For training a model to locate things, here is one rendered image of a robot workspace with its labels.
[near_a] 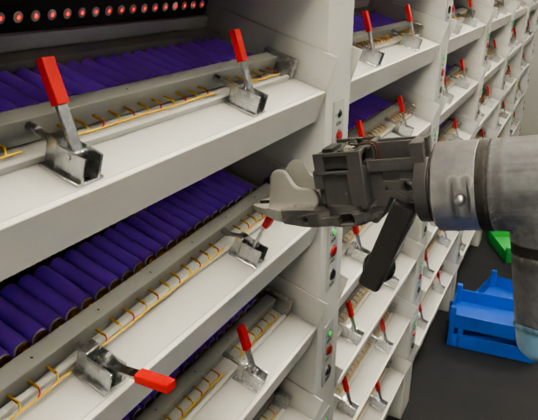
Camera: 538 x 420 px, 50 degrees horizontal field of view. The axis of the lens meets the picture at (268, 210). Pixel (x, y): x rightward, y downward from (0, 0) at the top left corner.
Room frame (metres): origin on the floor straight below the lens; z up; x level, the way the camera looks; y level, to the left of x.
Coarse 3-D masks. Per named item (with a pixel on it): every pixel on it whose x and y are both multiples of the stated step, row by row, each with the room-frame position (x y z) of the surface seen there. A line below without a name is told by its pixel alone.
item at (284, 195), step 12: (276, 180) 0.62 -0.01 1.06; (288, 180) 0.61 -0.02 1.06; (276, 192) 0.62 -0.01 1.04; (288, 192) 0.61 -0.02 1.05; (300, 192) 0.60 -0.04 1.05; (312, 192) 0.60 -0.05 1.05; (264, 204) 0.64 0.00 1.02; (276, 204) 0.62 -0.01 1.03; (288, 204) 0.61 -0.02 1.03; (300, 204) 0.61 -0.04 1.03; (312, 204) 0.59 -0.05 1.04; (276, 216) 0.61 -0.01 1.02
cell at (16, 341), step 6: (0, 324) 0.44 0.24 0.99; (6, 324) 0.44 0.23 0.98; (0, 330) 0.43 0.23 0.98; (6, 330) 0.43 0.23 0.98; (12, 330) 0.43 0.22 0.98; (0, 336) 0.43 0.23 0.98; (6, 336) 0.43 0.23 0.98; (12, 336) 0.43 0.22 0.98; (18, 336) 0.43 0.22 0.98; (0, 342) 0.42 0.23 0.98; (6, 342) 0.42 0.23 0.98; (12, 342) 0.42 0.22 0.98; (18, 342) 0.42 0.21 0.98; (6, 348) 0.42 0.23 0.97; (12, 348) 0.42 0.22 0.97; (12, 354) 0.42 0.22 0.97
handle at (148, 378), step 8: (112, 352) 0.42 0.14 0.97; (104, 360) 0.42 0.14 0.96; (104, 368) 0.42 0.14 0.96; (112, 368) 0.41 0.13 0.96; (120, 368) 0.41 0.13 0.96; (128, 368) 0.41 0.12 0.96; (128, 376) 0.40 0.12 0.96; (136, 376) 0.40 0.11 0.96; (144, 376) 0.40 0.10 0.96; (152, 376) 0.40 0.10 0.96; (160, 376) 0.40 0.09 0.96; (144, 384) 0.39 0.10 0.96; (152, 384) 0.39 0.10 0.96; (160, 384) 0.39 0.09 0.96; (168, 384) 0.39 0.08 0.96; (168, 392) 0.38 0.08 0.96
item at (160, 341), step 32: (256, 160) 0.86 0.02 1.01; (288, 224) 0.77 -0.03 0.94; (224, 256) 0.65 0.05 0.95; (288, 256) 0.72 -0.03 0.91; (160, 288) 0.56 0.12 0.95; (192, 288) 0.58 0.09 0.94; (224, 288) 0.59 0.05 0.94; (256, 288) 0.65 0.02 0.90; (160, 320) 0.51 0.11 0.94; (192, 320) 0.52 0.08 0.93; (224, 320) 0.58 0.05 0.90; (128, 352) 0.46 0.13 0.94; (160, 352) 0.47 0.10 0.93; (192, 352) 0.53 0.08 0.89; (64, 384) 0.41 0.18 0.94; (128, 384) 0.42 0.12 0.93; (32, 416) 0.37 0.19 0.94; (64, 416) 0.38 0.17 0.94; (96, 416) 0.39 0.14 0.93
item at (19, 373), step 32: (256, 192) 0.79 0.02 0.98; (224, 224) 0.68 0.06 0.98; (160, 256) 0.58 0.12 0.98; (192, 256) 0.62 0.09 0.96; (128, 288) 0.52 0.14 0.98; (96, 320) 0.46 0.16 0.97; (32, 352) 0.41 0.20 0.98; (64, 352) 0.43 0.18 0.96; (0, 384) 0.37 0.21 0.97; (32, 384) 0.39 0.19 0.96
